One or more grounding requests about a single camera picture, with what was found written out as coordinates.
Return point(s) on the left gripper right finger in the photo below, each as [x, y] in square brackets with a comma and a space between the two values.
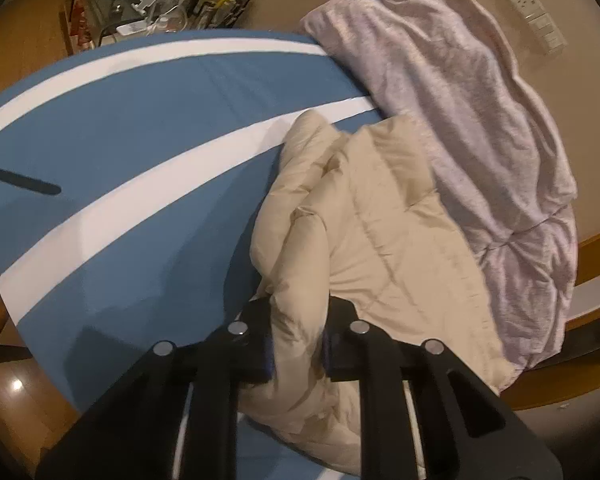
[424, 412]

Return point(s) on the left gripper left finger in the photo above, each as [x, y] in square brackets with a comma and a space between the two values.
[173, 413]

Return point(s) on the beige quilted down jacket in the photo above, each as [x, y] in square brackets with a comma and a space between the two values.
[357, 216]

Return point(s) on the blue white striped bedsheet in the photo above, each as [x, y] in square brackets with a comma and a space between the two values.
[163, 148]

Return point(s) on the lilac floral duvet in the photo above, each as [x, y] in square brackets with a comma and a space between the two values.
[496, 153]

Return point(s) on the wooden bed frame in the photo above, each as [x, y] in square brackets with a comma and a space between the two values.
[575, 370]

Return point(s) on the white wall socket panel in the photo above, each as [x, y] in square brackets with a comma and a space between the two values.
[540, 23]

